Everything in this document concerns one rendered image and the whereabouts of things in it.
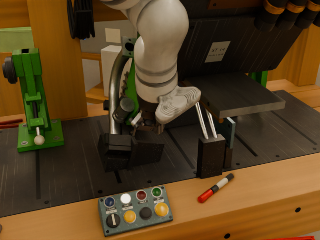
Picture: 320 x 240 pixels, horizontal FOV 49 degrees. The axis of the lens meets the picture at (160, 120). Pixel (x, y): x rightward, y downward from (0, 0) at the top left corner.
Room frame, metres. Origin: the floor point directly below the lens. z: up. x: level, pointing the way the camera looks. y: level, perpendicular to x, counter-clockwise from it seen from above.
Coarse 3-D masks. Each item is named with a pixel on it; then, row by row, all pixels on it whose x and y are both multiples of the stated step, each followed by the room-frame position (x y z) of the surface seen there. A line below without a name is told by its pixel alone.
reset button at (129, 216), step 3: (129, 210) 0.57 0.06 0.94; (126, 213) 0.56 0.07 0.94; (129, 213) 0.56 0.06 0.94; (132, 213) 0.56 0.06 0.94; (126, 216) 0.55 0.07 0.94; (129, 216) 0.55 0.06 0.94; (132, 216) 0.55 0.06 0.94; (135, 216) 0.56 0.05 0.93; (126, 219) 0.55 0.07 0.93; (129, 219) 0.55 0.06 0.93; (132, 219) 0.55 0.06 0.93
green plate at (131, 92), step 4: (132, 60) 0.89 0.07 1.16; (132, 64) 0.88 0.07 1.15; (132, 68) 0.87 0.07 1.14; (132, 72) 0.86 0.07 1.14; (132, 76) 0.86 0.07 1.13; (128, 80) 0.88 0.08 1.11; (132, 80) 0.85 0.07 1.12; (128, 84) 0.87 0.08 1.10; (132, 84) 0.84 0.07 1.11; (128, 88) 0.87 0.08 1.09; (132, 88) 0.83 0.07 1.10; (128, 92) 0.86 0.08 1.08; (132, 92) 0.83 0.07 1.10; (128, 96) 0.85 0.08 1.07; (132, 96) 0.82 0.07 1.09
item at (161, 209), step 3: (159, 204) 0.58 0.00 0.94; (162, 204) 0.58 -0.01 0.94; (165, 204) 0.58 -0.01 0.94; (156, 207) 0.58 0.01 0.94; (159, 207) 0.58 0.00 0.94; (162, 207) 0.58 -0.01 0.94; (165, 207) 0.58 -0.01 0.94; (156, 210) 0.57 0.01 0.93; (159, 210) 0.57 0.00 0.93; (162, 210) 0.57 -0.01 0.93; (165, 210) 0.57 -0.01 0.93; (168, 210) 0.58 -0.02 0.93; (156, 213) 0.57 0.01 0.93; (159, 213) 0.57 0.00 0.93; (162, 213) 0.57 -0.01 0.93; (165, 213) 0.57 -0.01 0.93
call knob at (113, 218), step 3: (108, 216) 0.55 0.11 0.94; (111, 216) 0.55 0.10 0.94; (114, 216) 0.55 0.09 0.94; (117, 216) 0.55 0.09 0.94; (108, 219) 0.54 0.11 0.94; (111, 219) 0.54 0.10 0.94; (114, 219) 0.54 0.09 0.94; (117, 219) 0.55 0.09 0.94; (108, 222) 0.54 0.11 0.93; (111, 222) 0.54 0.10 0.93; (114, 222) 0.54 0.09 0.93; (117, 222) 0.54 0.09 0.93; (111, 225) 0.54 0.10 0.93; (114, 225) 0.53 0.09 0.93
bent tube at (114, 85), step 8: (128, 40) 0.88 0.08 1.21; (128, 48) 0.90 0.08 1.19; (120, 56) 0.88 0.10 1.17; (128, 56) 0.85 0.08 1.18; (120, 64) 0.90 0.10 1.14; (112, 72) 0.92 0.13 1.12; (120, 72) 0.92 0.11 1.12; (112, 80) 0.91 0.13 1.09; (112, 88) 0.90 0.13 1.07; (112, 96) 0.89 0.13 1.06; (112, 104) 0.87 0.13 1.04; (112, 112) 0.85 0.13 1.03; (112, 120) 0.83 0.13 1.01; (112, 128) 0.81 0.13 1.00
